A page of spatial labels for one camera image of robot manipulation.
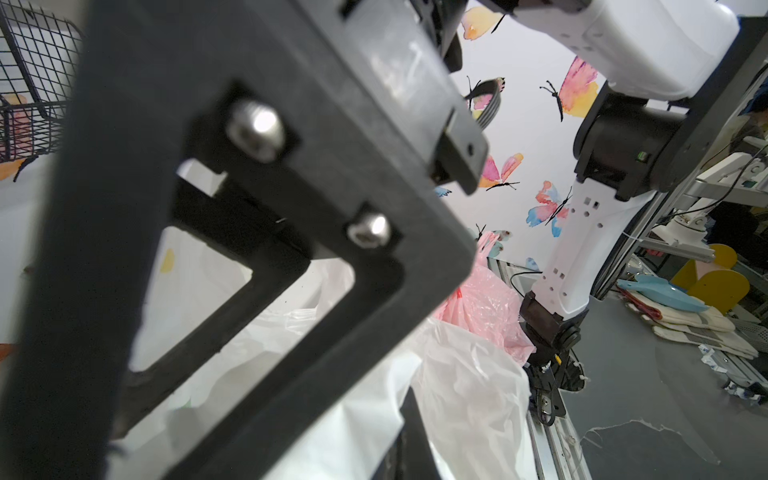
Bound black wire basket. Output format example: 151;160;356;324
1;1;82;163

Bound white plastic bag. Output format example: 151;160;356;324
107;161;541;480

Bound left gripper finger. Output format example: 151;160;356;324
387;388;440;480

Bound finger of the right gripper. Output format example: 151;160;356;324
1;1;478;479

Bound yellow round chairs outside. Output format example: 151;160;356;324
670;244;751;314

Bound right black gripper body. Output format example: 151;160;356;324
335;1;488;194

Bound blue dish outside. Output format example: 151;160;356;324
616;274;709;313

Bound pink plastic bag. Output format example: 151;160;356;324
432;232;536;366

